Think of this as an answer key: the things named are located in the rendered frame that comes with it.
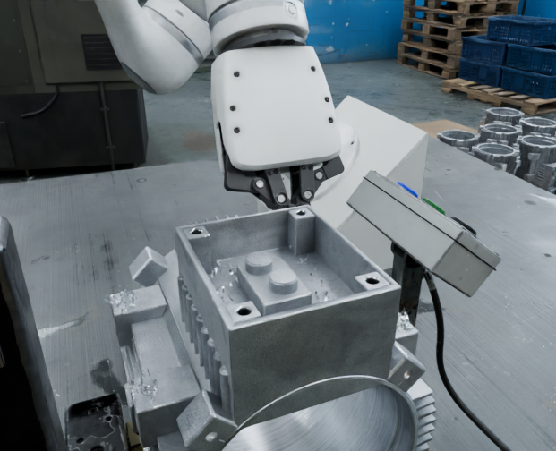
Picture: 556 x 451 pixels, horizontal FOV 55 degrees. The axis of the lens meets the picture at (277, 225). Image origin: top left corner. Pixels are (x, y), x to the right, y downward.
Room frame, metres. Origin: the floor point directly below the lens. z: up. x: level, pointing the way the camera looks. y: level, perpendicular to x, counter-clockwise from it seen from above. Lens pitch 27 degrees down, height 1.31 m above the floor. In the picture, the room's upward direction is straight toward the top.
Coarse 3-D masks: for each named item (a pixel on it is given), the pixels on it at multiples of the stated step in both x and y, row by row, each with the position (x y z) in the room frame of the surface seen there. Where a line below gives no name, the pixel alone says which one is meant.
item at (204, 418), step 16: (144, 256) 0.38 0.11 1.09; (160, 256) 0.39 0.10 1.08; (144, 272) 0.37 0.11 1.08; (160, 272) 0.37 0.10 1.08; (400, 352) 0.26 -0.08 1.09; (400, 368) 0.25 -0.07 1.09; (416, 368) 0.25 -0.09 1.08; (400, 384) 0.25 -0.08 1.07; (192, 400) 0.22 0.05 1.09; (208, 400) 0.22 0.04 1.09; (192, 416) 0.21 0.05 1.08; (208, 416) 0.21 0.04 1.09; (224, 416) 0.21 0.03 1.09; (192, 432) 0.20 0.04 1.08; (208, 432) 0.20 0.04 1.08; (224, 432) 0.21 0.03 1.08; (192, 448) 0.20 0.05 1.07; (208, 448) 0.20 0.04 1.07
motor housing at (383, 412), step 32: (160, 320) 0.32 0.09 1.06; (128, 352) 0.32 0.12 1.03; (160, 352) 0.29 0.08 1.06; (192, 352) 0.28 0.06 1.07; (320, 384) 0.23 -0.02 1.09; (384, 384) 0.24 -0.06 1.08; (416, 384) 0.27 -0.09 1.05; (256, 416) 0.21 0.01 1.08; (288, 416) 0.34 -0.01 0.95; (320, 416) 0.33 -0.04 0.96; (352, 416) 0.31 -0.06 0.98; (384, 416) 0.28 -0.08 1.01; (416, 416) 0.26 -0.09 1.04; (160, 448) 0.22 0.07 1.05; (224, 448) 0.31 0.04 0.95; (256, 448) 0.31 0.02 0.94; (288, 448) 0.31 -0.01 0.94; (320, 448) 0.30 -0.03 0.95; (352, 448) 0.29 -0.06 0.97; (384, 448) 0.27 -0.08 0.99; (416, 448) 0.26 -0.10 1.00
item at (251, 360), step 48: (192, 240) 0.30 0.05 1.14; (240, 240) 0.33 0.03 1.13; (288, 240) 0.34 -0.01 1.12; (336, 240) 0.31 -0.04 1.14; (192, 288) 0.28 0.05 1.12; (288, 288) 0.27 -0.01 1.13; (336, 288) 0.29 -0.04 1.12; (384, 288) 0.24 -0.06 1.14; (192, 336) 0.28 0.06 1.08; (240, 336) 0.21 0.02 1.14; (288, 336) 0.22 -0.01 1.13; (336, 336) 0.23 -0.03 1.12; (384, 336) 0.24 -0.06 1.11; (240, 384) 0.21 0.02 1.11; (288, 384) 0.22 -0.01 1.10; (336, 384) 0.23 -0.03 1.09
